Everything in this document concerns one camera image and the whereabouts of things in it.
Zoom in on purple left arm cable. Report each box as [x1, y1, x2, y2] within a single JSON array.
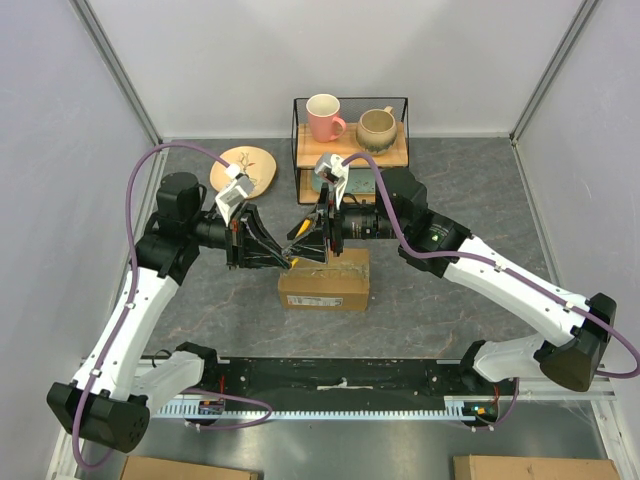
[[72, 141, 274, 473]]

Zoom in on pink ceramic mug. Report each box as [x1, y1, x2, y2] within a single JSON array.
[[306, 94, 346, 143]]

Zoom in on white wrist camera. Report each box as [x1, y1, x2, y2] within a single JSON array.
[[314, 152, 349, 208], [215, 164, 255, 225]]

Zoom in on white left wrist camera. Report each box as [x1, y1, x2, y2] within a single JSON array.
[[215, 164, 255, 225]]

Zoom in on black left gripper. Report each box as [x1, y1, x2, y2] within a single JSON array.
[[187, 201, 292, 271]]

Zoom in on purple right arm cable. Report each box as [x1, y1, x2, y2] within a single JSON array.
[[341, 152, 640, 436]]

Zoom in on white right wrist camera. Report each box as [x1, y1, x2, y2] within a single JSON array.
[[314, 152, 349, 208]]

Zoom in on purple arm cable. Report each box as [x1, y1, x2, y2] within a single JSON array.
[[72, 141, 274, 473], [341, 152, 640, 436]]

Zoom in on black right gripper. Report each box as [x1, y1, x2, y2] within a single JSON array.
[[282, 182, 406, 264]]

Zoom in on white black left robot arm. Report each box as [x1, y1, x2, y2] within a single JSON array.
[[47, 166, 291, 453]]

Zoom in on aluminium frame rail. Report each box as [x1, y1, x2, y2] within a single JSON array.
[[69, 0, 163, 145]]

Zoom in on brown cardboard express box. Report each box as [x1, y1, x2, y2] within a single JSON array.
[[278, 248, 370, 311]]

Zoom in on yellow utility knife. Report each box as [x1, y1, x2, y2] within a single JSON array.
[[284, 212, 325, 268]]

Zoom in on beige plate with bird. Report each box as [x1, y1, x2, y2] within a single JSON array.
[[209, 146, 277, 199]]

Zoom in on grey slotted cable duct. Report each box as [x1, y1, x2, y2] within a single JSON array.
[[149, 397, 501, 419]]

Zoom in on cardboard box bottom right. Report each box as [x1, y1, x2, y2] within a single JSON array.
[[453, 455, 620, 480]]

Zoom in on beige stoneware mug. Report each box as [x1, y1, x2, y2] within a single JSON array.
[[356, 106, 398, 155]]

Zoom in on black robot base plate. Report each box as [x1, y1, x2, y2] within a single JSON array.
[[142, 356, 521, 413]]

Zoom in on cardboard box bottom left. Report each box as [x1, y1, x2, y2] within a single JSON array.
[[120, 456, 261, 480]]

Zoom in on black wire wooden shelf rack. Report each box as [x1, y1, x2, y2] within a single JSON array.
[[291, 96, 412, 206]]

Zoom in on teal rectangular ceramic tray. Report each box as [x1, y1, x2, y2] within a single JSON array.
[[311, 169, 376, 195]]

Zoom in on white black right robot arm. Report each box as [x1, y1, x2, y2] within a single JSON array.
[[287, 168, 617, 394]]

